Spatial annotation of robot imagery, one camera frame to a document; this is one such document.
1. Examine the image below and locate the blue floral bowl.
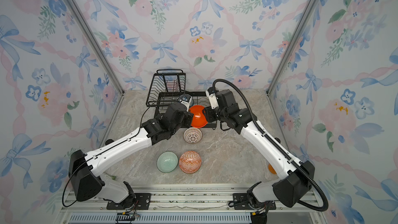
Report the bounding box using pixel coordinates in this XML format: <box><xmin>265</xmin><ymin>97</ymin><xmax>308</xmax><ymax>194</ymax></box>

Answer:
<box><xmin>177</xmin><ymin>93</ymin><xmax>194</xmax><ymax>111</ymax></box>

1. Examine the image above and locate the orange bowl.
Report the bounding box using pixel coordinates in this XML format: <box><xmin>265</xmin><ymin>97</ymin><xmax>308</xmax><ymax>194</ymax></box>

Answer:
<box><xmin>189</xmin><ymin>105</ymin><xmax>208</xmax><ymax>129</ymax></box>

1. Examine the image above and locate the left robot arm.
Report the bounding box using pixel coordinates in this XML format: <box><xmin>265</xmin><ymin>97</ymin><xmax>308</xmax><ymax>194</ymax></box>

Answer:
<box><xmin>68</xmin><ymin>101</ymin><xmax>193</xmax><ymax>205</ymax></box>

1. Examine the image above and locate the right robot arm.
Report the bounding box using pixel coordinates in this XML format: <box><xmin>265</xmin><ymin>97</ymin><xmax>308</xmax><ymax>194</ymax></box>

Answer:
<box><xmin>202</xmin><ymin>87</ymin><xmax>315</xmax><ymax>209</ymax></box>

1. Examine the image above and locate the white brown patterned bowl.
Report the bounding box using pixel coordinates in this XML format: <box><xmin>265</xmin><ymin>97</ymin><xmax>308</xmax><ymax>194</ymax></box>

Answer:
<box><xmin>183</xmin><ymin>127</ymin><xmax>203</xmax><ymax>144</ymax></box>

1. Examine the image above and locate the pale green bowl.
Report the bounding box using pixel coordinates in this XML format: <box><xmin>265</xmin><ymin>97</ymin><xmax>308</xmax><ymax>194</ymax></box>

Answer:
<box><xmin>157</xmin><ymin>151</ymin><xmax>179</xmax><ymax>173</ymax></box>

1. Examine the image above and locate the red white patterned bowl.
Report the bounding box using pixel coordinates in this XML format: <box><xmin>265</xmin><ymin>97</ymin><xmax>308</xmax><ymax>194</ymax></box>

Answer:
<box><xmin>179</xmin><ymin>151</ymin><xmax>202</xmax><ymax>174</ymax></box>

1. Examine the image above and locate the left dark cap bottle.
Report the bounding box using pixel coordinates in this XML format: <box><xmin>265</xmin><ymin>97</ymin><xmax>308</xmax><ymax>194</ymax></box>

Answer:
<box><xmin>105</xmin><ymin>139</ymin><xmax>114</xmax><ymax>145</ymax></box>

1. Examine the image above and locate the black wire dish rack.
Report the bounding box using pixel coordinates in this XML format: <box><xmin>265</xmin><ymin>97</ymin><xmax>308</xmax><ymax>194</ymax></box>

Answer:
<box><xmin>142</xmin><ymin>69</ymin><xmax>210</xmax><ymax>125</ymax></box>

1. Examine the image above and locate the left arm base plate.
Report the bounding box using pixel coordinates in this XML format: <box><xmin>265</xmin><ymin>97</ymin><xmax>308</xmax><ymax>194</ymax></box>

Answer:
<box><xmin>106</xmin><ymin>193</ymin><xmax>152</xmax><ymax>210</ymax></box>

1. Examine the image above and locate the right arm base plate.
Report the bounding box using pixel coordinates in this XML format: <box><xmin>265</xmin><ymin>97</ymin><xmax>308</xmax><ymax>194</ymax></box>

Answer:
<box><xmin>232</xmin><ymin>192</ymin><xmax>277</xmax><ymax>211</ymax></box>

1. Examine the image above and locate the black corrugated cable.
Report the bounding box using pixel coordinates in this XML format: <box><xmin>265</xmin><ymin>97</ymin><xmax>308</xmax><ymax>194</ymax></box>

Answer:
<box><xmin>212</xmin><ymin>78</ymin><xmax>329</xmax><ymax>212</ymax></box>

